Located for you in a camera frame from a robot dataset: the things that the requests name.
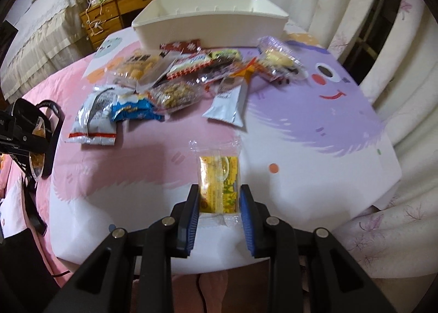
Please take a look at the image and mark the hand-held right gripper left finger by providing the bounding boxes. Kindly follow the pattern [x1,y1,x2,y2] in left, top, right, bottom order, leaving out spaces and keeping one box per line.
[44,184,200,313]

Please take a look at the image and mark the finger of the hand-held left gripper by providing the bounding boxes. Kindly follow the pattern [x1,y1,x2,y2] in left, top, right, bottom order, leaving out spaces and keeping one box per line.
[12,99,45,129]
[7,128,50,156]

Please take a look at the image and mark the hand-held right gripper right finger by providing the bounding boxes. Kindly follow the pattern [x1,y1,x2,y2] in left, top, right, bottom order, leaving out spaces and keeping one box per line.
[240,184,385,313]

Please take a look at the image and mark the clear orange chips packet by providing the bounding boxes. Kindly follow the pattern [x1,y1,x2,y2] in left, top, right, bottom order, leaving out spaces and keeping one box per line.
[29,118,47,180]

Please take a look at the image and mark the yellow snack packet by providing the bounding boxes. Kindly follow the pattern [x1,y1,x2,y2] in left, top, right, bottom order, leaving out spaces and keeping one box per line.
[189,140,242,226]

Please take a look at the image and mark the blue snack packet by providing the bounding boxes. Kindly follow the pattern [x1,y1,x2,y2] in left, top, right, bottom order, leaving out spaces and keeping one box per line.
[111,92,165,122]

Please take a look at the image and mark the biscuit tray packet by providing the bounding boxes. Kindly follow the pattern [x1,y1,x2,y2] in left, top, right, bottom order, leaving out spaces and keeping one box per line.
[106,49,165,89]

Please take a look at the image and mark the white silver stick packet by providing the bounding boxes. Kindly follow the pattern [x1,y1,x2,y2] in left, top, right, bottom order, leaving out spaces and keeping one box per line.
[202,75,249,129]

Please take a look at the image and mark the clear nut crisp packet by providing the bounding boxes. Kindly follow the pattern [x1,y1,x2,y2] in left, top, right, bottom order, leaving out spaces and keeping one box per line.
[147,80,202,113]

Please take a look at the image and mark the dark brownie snack packet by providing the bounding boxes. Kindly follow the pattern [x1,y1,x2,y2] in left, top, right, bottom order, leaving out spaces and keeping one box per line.
[166,53,213,81]

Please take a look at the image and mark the orange snack packet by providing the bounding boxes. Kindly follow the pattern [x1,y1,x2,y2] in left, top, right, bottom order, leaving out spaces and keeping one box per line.
[233,56,261,79]

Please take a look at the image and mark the dark red snack packet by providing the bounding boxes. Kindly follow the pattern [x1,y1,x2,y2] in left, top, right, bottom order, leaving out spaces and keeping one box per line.
[160,39,201,54]

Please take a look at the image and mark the clear yellow cake packet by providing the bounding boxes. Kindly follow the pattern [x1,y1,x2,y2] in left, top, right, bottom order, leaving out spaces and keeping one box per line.
[257,36,309,84]

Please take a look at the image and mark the green pastry packet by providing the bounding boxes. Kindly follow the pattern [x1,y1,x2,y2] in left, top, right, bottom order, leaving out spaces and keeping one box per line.
[205,49,243,60]

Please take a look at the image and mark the white plastic storage box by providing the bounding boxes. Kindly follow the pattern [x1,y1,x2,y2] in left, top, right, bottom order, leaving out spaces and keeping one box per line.
[132,0,290,50]

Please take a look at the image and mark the pink blanket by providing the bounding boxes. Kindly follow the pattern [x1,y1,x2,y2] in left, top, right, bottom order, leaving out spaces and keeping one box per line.
[0,50,115,266]

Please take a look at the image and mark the floral quilt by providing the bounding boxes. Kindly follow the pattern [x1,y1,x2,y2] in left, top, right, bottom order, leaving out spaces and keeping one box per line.
[0,156,21,242]

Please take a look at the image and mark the black handbag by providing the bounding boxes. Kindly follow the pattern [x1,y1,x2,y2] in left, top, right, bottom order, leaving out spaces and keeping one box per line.
[0,99,71,300]

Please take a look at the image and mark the white lace cover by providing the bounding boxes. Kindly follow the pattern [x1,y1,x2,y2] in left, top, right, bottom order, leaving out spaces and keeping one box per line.
[0,0,91,102]

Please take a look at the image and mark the wooden desk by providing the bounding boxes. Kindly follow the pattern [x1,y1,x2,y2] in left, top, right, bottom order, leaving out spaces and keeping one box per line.
[79,0,209,50]

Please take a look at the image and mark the white floral curtain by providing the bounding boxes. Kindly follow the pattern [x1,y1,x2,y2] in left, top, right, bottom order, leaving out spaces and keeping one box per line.
[267,0,438,279]

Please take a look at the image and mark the white cable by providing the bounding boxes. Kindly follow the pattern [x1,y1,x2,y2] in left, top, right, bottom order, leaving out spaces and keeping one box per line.
[85,0,105,36]

